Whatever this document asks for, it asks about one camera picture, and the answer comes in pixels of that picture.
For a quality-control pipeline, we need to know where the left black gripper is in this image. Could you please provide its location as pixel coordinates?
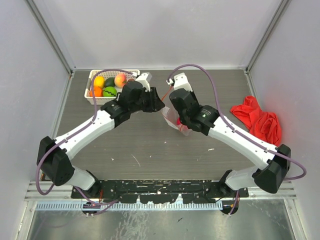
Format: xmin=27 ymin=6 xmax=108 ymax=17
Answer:
xmin=129 ymin=86 xmax=164 ymax=113

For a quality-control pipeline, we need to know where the clear zip top bag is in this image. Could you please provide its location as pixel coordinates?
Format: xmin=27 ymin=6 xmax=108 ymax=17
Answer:
xmin=161 ymin=84 xmax=195 ymax=137

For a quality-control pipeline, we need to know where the red apple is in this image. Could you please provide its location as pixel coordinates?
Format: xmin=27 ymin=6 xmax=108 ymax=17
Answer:
xmin=176 ymin=118 xmax=182 ymax=125

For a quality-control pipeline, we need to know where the green toy watermelon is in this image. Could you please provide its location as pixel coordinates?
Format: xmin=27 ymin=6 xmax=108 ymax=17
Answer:
xmin=103 ymin=86 xmax=118 ymax=98

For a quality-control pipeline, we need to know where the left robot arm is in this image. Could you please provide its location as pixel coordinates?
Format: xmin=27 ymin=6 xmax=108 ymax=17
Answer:
xmin=36 ymin=81 xmax=165 ymax=198

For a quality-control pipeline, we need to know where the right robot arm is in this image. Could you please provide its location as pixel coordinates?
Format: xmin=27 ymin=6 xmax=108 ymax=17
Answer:
xmin=169 ymin=88 xmax=291 ymax=197

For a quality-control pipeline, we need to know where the brown passion fruit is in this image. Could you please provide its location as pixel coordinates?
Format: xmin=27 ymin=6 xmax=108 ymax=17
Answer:
xmin=127 ymin=78 xmax=135 ymax=83

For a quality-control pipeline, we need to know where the pink yellow peach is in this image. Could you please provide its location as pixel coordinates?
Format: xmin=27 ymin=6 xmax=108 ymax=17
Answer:
xmin=114 ymin=73 xmax=127 ymax=89

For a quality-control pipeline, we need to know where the dark green avocado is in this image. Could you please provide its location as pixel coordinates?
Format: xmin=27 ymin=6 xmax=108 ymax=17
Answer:
xmin=104 ymin=77 xmax=116 ymax=88

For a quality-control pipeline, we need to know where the white plastic basket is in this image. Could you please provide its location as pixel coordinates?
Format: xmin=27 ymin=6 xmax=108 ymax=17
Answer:
xmin=95 ymin=69 xmax=140 ymax=105

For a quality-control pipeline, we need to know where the orange fruit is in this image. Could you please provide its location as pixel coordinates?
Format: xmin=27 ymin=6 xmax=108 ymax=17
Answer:
xmin=89 ymin=86 xmax=104 ymax=98

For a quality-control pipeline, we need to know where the yellow lemon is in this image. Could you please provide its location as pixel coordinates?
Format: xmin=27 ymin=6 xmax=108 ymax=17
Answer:
xmin=93 ymin=76 xmax=105 ymax=89

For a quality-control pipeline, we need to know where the red cloth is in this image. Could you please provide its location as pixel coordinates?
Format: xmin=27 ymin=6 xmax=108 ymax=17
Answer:
xmin=230 ymin=96 xmax=282 ymax=147

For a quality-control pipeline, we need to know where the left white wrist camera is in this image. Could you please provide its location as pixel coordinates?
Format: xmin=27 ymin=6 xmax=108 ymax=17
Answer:
xmin=134 ymin=72 xmax=152 ymax=92

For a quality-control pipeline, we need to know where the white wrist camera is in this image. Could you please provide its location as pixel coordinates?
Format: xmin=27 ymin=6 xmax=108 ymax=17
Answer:
xmin=166 ymin=72 xmax=193 ymax=92
xmin=134 ymin=72 xmax=152 ymax=92

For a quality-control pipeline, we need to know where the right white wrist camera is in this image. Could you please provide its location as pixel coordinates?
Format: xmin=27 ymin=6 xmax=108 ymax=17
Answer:
xmin=166 ymin=72 xmax=193 ymax=92

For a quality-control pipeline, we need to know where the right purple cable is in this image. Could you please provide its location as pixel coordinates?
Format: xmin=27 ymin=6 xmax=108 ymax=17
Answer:
xmin=167 ymin=63 xmax=308 ymax=216

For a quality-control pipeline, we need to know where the purple cable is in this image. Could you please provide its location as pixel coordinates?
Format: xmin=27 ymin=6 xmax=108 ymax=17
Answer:
xmin=167 ymin=63 xmax=308 ymax=216
xmin=35 ymin=68 xmax=138 ymax=216

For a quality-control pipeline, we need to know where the right aluminium frame post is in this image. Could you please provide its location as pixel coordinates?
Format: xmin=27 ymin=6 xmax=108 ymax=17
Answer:
xmin=245 ymin=0 xmax=293 ymax=74

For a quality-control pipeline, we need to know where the aluminium frame post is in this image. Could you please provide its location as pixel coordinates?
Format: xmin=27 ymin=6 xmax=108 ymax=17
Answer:
xmin=24 ymin=0 xmax=75 ymax=75
xmin=245 ymin=0 xmax=293 ymax=74

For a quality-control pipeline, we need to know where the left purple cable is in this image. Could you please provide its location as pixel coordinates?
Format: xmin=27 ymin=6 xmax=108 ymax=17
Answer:
xmin=35 ymin=68 xmax=138 ymax=216

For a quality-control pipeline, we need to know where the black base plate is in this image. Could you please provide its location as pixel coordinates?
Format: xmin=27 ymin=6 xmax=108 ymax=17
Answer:
xmin=71 ymin=179 xmax=250 ymax=205

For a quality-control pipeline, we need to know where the white slotted cable duct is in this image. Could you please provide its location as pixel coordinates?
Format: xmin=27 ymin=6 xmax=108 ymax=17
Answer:
xmin=35 ymin=200 xmax=223 ymax=212

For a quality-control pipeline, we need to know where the left aluminium frame post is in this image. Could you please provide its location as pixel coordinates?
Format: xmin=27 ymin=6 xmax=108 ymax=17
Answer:
xmin=24 ymin=0 xmax=75 ymax=75

